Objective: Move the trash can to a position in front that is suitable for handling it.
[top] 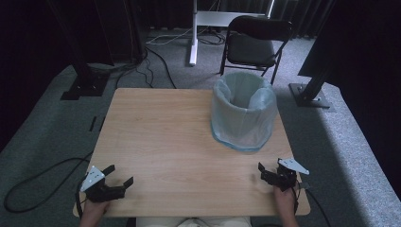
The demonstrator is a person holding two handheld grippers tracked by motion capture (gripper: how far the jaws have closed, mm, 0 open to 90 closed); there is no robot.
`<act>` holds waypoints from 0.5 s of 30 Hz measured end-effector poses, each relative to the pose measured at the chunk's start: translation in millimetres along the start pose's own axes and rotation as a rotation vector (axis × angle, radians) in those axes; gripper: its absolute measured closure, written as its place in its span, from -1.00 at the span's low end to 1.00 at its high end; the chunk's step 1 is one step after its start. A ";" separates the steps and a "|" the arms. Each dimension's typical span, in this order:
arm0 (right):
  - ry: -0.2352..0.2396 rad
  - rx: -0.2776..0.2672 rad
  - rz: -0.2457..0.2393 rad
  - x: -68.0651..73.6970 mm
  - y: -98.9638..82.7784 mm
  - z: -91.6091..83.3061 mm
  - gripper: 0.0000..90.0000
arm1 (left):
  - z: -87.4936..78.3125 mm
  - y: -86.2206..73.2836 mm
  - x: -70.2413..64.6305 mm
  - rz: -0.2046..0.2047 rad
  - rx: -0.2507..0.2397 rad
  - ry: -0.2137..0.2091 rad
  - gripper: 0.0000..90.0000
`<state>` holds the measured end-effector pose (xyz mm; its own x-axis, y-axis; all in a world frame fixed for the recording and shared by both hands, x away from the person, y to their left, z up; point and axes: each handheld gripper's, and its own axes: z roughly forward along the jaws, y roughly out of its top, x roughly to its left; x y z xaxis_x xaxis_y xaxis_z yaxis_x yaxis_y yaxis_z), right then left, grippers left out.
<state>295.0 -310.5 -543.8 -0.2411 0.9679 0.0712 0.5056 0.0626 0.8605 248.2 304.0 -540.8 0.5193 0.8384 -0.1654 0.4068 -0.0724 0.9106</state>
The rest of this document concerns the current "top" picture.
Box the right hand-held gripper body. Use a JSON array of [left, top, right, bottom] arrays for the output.
[[261, 157, 310, 193]]

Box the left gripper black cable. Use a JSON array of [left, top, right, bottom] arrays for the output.
[[74, 178, 88, 219]]

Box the thin black floor cable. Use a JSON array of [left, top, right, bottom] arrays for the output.
[[134, 46, 178, 90]]

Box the person's left hand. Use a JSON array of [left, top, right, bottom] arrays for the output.
[[81, 198, 111, 222]]

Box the white floor cable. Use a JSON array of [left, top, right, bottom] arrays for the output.
[[146, 27, 194, 45]]

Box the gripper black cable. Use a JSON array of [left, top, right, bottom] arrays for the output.
[[292, 180, 333, 227], [74, 178, 88, 219]]

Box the black folding chair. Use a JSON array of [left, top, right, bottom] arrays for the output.
[[218, 15, 294, 86]]

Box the blue round bin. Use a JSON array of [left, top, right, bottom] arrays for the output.
[[210, 123, 272, 153]]

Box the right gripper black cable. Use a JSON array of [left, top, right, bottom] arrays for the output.
[[292, 180, 333, 227]]

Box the person's right hand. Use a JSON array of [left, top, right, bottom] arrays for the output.
[[272, 184, 299, 219]]

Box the white metal desk frame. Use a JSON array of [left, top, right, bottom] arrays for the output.
[[188, 0, 276, 67]]

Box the long black floor cable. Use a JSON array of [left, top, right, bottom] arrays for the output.
[[3, 150, 95, 214]]

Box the black metal stand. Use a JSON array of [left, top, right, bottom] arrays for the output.
[[288, 0, 338, 110], [46, 0, 111, 101]]

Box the bin with blue bag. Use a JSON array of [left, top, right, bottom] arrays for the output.
[[210, 71, 279, 151]]

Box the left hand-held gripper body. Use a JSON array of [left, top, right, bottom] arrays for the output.
[[79, 166, 126, 203]]

